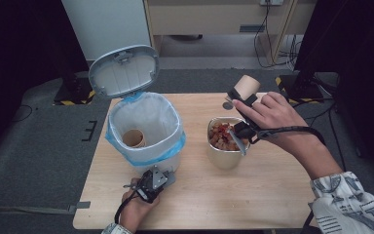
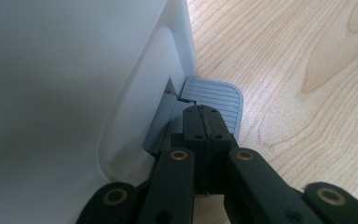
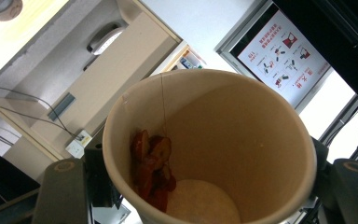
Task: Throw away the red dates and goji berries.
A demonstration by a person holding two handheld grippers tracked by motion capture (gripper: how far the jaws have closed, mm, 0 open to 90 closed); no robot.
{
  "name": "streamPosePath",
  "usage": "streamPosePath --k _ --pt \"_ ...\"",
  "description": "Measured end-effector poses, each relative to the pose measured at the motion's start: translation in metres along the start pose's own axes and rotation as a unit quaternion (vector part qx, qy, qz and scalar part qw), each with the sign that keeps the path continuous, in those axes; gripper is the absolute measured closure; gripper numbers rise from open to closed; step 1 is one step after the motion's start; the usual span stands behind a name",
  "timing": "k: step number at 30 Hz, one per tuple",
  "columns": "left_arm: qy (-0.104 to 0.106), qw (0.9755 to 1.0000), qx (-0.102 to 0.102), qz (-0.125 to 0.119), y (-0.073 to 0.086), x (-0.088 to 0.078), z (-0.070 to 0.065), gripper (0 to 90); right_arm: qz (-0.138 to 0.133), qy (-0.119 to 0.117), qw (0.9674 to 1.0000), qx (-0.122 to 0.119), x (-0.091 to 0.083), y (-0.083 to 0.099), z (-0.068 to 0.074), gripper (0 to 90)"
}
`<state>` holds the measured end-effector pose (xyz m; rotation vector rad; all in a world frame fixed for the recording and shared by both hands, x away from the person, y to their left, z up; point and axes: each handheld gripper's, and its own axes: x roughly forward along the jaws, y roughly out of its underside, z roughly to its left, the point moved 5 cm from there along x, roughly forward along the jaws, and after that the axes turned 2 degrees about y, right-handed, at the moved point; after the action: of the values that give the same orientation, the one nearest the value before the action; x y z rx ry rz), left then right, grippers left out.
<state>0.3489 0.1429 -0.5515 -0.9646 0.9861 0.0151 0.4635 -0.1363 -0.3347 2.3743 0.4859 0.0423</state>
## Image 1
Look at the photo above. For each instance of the person's right hand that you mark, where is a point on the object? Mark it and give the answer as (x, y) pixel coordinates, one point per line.
(279, 113)

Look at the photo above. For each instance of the white and blue trash bag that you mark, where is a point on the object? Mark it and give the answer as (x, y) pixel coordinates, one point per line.
(162, 110)

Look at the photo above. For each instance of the patterned white right sleeve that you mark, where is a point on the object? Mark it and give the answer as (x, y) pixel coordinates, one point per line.
(350, 204)

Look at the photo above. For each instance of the patterned white sleeve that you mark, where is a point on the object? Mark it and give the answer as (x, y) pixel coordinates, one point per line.
(350, 204)
(115, 229)

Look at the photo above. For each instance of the white lidded trash bin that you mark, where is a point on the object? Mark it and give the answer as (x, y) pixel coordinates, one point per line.
(123, 70)

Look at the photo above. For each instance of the brown food pieces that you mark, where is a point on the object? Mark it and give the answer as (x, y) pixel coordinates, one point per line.
(219, 136)

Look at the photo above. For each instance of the beige paper cup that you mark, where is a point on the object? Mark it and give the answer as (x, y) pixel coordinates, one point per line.
(248, 86)
(133, 138)

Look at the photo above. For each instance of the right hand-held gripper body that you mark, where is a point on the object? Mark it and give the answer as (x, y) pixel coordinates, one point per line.
(245, 130)

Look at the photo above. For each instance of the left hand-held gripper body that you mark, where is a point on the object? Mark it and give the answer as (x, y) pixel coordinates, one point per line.
(154, 183)

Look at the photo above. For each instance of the small grey round disc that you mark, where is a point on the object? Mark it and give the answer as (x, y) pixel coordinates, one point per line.
(228, 105)

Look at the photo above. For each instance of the patterned white left sleeve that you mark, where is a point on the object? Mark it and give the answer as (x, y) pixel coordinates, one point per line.
(115, 229)

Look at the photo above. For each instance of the black stand base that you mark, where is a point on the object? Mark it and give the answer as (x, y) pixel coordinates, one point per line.
(74, 89)
(302, 87)

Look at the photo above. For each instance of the person's left hand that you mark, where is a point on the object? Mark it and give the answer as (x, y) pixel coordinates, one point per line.
(136, 211)

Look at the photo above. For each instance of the cream metal pot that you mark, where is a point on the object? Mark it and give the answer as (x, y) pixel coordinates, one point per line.
(224, 159)

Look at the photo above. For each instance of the wooden cabinet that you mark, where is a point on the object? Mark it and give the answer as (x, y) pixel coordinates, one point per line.
(207, 18)

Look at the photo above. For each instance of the white power strip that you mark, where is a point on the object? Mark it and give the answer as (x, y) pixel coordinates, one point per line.
(271, 2)

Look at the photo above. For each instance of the white panel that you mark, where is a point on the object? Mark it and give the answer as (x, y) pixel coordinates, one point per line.
(107, 22)

